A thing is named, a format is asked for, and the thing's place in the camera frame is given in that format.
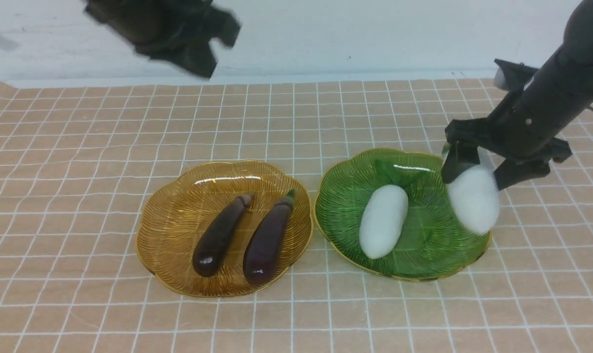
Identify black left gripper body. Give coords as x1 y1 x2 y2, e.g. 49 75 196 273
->
84 0 242 79

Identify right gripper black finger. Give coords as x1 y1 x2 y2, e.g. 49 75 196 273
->
440 141 481 184
493 159 550 191

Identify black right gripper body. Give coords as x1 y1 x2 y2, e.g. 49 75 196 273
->
445 105 572 163

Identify white radish with leaves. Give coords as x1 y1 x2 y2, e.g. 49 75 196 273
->
359 159 426 259

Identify dark purple eggplant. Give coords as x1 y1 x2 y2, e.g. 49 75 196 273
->
192 192 255 277

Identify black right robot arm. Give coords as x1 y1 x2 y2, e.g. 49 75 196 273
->
441 0 593 190

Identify green glass plate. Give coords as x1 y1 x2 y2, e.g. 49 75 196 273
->
314 148 493 281

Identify orange checkered tablecloth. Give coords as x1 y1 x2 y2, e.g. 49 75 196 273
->
0 79 593 353

